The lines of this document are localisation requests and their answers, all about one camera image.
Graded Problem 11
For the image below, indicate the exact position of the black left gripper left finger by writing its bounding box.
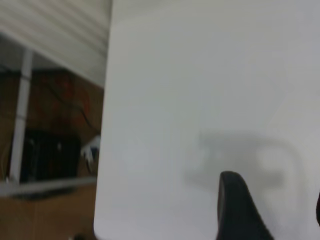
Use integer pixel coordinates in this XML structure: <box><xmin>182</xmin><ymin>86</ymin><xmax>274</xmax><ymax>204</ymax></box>
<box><xmin>216</xmin><ymin>171</ymin><xmax>276</xmax><ymax>240</ymax></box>

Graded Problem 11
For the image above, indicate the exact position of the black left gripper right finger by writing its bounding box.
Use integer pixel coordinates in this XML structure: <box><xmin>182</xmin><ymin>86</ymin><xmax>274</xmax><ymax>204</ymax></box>
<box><xmin>315</xmin><ymin>192</ymin><xmax>320</xmax><ymax>226</ymax></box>

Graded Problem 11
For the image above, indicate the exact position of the white and blue object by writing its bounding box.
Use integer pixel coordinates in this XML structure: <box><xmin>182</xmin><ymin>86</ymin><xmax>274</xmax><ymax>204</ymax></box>
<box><xmin>80</xmin><ymin>135</ymin><xmax>101</xmax><ymax>165</ymax></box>

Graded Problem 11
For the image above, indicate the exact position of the grey horizontal metal bar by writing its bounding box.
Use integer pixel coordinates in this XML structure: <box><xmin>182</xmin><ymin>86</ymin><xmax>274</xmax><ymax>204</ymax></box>
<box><xmin>0</xmin><ymin>175</ymin><xmax>98</xmax><ymax>199</ymax></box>

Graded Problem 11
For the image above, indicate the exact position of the black box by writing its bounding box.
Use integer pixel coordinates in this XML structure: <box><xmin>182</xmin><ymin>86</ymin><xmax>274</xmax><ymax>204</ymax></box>
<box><xmin>19</xmin><ymin>128</ymin><xmax>82</xmax><ymax>182</ymax></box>

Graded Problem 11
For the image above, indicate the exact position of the thin black cable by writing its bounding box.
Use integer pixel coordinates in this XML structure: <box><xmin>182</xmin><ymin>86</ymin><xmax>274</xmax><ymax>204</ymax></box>
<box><xmin>46</xmin><ymin>81</ymin><xmax>101</xmax><ymax>135</ymax></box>

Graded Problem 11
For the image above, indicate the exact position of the white vertical post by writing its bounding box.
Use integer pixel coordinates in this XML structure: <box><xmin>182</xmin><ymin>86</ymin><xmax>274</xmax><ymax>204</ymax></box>
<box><xmin>9</xmin><ymin>48</ymin><xmax>34</xmax><ymax>183</ymax></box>

